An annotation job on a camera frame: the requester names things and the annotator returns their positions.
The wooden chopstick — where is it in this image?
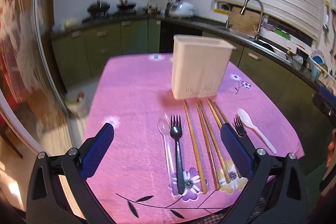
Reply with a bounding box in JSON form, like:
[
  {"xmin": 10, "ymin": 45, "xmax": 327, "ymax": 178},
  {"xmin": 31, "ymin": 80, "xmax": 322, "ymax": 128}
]
[
  {"xmin": 206, "ymin": 98, "xmax": 223, "ymax": 129},
  {"xmin": 199, "ymin": 101, "xmax": 231, "ymax": 183},
  {"xmin": 197, "ymin": 102, "xmax": 220, "ymax": 190},
  {"xmin": 212, "ymin": 101, "xmax": 242, "ymax": 178},
  {"xmin": 183, "ymin": 101, "xmax": 208, "ymax": 194}
]

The white plastic spoon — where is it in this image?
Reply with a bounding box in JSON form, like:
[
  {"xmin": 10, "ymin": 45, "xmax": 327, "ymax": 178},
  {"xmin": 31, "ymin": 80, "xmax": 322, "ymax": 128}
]
[{"xmin": 238, "ymin": 108, "xmax": 277, "ymax": 154}]

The black plastic fork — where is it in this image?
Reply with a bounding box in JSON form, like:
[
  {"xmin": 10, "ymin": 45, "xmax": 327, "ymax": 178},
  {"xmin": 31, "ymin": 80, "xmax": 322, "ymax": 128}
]
[
  {"xmin": 234, "ymin": 116, "xmax": 247, "ymax": 138},
  {"xmin": 170, "ymin": 115, "xmax": 185, "ymax": 195}
]

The clear plastic spoon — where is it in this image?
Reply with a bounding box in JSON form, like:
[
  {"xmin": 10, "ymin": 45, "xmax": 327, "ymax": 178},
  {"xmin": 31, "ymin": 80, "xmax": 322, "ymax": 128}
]
[{"xmin": 157, "ymin": 118, "xmax": 175, "ymax": 186}]

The steel kitchen faucet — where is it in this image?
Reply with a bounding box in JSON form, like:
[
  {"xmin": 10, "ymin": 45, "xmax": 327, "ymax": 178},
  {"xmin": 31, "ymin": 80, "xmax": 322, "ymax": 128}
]
[{"xmin": 238, "ymin": 0, "xmax": 264, "ymax": 40}]

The steel sink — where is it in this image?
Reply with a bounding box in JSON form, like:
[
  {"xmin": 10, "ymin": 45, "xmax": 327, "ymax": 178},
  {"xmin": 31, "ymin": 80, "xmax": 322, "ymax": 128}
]
[{"xmin": 253, "ymin": 39, "xmax": 291, "ymax": 62}]

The wooden cutting board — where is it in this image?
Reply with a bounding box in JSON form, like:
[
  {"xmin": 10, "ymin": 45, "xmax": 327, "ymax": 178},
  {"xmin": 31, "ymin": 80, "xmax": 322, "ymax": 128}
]
[{"xmin": 229, "ymin": 6, "xmax": 260, "ymax": 36}]

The pink floral tablecloth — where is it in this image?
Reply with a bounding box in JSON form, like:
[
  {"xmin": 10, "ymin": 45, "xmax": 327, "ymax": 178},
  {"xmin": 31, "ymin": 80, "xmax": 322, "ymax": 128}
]
[{"xmin": 83, "ymin": 52, "xmax": 305, "ymax": 224}]

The small steel water tap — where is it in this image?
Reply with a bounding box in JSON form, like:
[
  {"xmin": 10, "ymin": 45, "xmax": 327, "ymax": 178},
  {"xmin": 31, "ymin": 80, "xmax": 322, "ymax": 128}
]
[{"xmin": 217, "ymin": 2, "xmax": 232, "ymax": 29}]

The white plastic utensil holder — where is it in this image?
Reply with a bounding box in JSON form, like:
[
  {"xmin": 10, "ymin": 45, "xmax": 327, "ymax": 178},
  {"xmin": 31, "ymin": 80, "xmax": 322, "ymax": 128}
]
[{"xmin": 171, "ymin": 35, "xmax": 235, "ymax": 100}]

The white rice cooker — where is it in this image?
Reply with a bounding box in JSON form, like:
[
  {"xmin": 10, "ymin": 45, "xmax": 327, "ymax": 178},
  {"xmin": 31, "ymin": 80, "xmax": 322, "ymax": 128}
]
[{"xmin": 169, "ymin": 1, "xmax": 194, "ymax": 18}]

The black wok with lid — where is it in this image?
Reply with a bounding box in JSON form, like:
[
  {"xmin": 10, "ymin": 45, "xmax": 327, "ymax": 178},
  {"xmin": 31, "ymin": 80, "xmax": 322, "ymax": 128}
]
[
  {"xmin": 87, "ymin": 0, "xmax": 110, "ymax": 18},
  {"xmin": 117, "ymin": 0, "xmax": 137, "ymax": 14}
]

